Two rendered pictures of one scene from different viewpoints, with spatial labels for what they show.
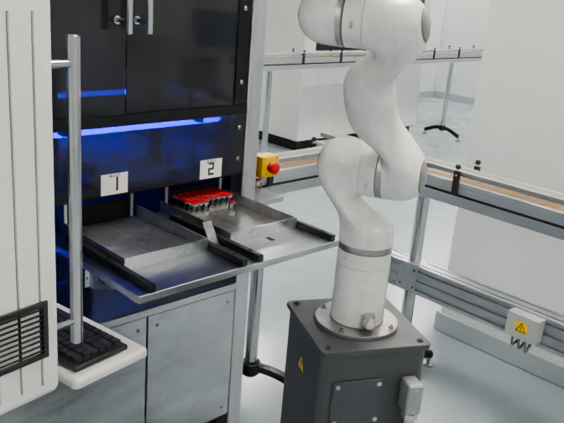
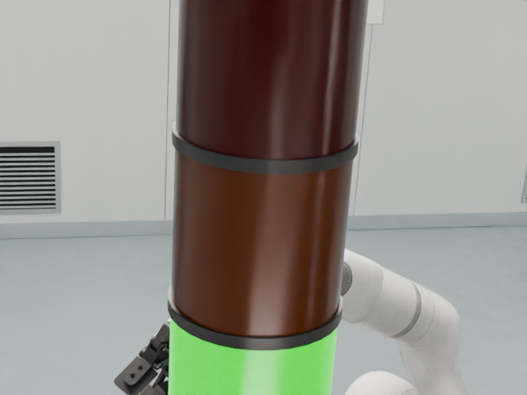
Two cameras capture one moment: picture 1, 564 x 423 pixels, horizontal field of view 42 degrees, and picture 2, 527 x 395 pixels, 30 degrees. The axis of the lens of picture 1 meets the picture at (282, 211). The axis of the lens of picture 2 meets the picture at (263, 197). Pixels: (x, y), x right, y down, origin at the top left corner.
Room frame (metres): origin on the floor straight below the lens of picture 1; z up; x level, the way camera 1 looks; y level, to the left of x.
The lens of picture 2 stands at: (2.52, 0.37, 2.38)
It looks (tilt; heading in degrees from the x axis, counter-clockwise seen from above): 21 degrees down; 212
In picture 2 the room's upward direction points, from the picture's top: 4 degrees clockwise
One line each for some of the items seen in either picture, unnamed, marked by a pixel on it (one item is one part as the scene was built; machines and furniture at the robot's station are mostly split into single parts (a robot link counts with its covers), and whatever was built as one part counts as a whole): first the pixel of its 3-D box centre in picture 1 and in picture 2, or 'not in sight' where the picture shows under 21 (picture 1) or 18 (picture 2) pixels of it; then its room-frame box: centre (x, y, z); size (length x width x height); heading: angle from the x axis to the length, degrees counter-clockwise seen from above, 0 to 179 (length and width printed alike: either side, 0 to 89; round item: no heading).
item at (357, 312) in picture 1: (360, 284); not in sight; (1.52, -0.19, 0.95); 0.19 x 0.19 x 0.18
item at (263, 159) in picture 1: (263, 164); not in sight; (2.37, 0.07, 1.00); 0.08 x 0.07 x 0.07; 45
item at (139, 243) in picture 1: (132, 234); not in sight; (1.86, 0.40, 0.90); 0.34 x 0.26 x 0.04; 45
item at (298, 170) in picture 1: (292, 165); not in sight; (2.67, -0.03, 0.92); 0.69 x 0.16 x 0.16; 135
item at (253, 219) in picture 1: (227, 214); not in sight; (2.10, 0.17, 0.90); 0.34 x 0.26 x 0.04; 45
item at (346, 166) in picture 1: (357, 192); not in sight; (1.53, -0.16, 1.16); 0.19 x 0.12 x 0.24; 71
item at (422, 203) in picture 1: (411, 281); not in sight; (2.74, -0.55, 0.46); 0.09 x 0.09 x 0.77; 45
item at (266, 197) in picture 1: (256, 195); not in sight; (2.41, 0.09, 0.87); 0.14 x 0.13 x 0.02; 45
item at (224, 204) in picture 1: (209, 204); not in sight; (2.17, 0.23, 0.91); 0.18 x 0.02 x 0.05; 135
